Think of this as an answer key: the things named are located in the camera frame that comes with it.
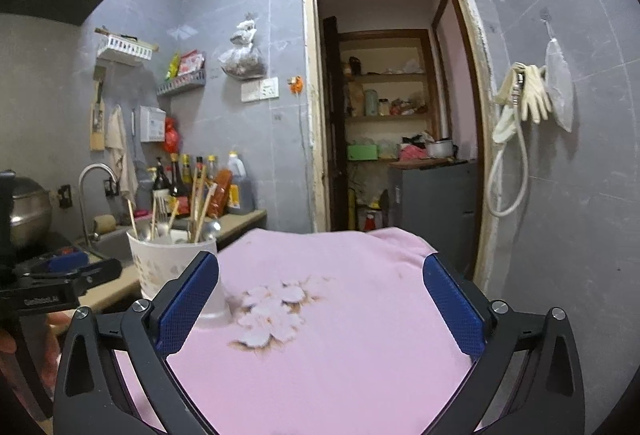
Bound worn door frame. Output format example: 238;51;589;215
301;0;502;297

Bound red plastic bag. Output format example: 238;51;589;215
164;117;180;157

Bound hanging clear plastic bag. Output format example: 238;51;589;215
218;13;267;80

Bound dark bottle with pump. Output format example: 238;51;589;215
152;157;171;192

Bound steel sink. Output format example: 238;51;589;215
82;224;137;267

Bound cooking oil jug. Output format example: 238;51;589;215
227;151;255;214

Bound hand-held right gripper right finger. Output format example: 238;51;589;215
422;252;586;435

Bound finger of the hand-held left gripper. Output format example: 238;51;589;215
30;259;124;288
42;249;92;267

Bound cream rubber gloves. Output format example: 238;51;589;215
494;62;552;144

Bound wooden shelf unit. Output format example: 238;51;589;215
324;17;442;236

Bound white wall box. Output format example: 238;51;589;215
140;106;167;144

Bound grey cabinet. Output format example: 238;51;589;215
387;159;479;277

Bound white hose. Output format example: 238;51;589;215
487;114;529;218

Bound steel cooking pot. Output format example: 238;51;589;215
0;174;54;249

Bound chrome faucet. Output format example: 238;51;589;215
78;163;119;249

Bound hanging wooden board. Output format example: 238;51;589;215
90;67;107;152

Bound pink cloth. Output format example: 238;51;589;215
114;226;482;435

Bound orange spice packet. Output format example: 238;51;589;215
206;170;234;219

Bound white wall socket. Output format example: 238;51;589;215
241;77;280;103

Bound dark soy sauce bottle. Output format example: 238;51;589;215
169;154;184;200

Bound white plastic fork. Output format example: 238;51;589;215
153;191;170;239

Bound pale wooden stick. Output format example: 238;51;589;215
199;182;217;244

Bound white utensil holder cup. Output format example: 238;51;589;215
126;227;232;322

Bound grey plastic container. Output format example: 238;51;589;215
137;178;154;216

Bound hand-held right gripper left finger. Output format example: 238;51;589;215
52;251;221;435

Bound red snack packet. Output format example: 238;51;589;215
178;51;205;77

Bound grey wall rack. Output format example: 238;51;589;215
156;69;208;97

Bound small steel pot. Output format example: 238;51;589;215
426;140;454;160

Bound beige hanging towel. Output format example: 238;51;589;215
105;105;139;202

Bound metal spoon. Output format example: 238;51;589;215
199;219;222;244

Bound black stove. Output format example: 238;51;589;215
20;232;96;266

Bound white wall rack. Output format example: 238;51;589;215
95;27;160;66

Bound person's left hand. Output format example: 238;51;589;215
30;309;72;366

